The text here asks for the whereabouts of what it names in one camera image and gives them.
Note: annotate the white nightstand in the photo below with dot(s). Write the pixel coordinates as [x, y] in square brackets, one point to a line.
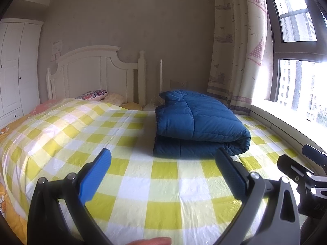
[149, 107]

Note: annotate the ship-print curtain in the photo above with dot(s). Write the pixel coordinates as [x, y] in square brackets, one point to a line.
[237, 43]

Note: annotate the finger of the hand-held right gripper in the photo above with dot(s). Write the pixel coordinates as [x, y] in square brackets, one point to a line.
[315, 154]
[293, 169]

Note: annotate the dark-framed window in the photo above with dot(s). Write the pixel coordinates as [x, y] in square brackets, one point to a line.
[299, 56]

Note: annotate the round floral cushion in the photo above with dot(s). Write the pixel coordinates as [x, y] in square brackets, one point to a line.
[92, 94]

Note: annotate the white lamp pole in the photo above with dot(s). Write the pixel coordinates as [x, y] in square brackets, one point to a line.
[161, 81]

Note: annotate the person's left hand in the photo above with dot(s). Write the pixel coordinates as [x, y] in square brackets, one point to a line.
[150, 241]

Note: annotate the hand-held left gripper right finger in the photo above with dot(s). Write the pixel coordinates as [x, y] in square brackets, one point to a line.
[230, 173]

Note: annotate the white wardrobe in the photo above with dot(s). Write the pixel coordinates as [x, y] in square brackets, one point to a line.
[15, 69]

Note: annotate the peach shell-print pillow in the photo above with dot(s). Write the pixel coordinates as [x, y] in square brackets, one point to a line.
[115, 99]

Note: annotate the beige wall socket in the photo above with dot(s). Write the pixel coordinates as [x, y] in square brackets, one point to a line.
[178, 83]

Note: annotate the white bed headboard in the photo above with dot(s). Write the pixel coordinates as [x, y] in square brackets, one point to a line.
[89, 74]

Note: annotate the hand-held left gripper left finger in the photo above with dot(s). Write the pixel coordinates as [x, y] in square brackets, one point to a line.
[95, 173]

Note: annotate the pink floral pillow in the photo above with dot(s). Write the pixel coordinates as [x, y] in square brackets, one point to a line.
[43, 106]

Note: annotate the white wall notice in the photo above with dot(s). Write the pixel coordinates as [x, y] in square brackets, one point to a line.
[56, 49]

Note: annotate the yellow checkered bed sheet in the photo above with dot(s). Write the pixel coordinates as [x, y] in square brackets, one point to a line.
[89, 132]

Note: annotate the blue quilted jacket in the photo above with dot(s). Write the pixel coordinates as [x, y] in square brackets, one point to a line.
[199, 122]

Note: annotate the beige window sill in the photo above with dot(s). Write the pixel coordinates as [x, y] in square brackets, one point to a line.
[281, 127]

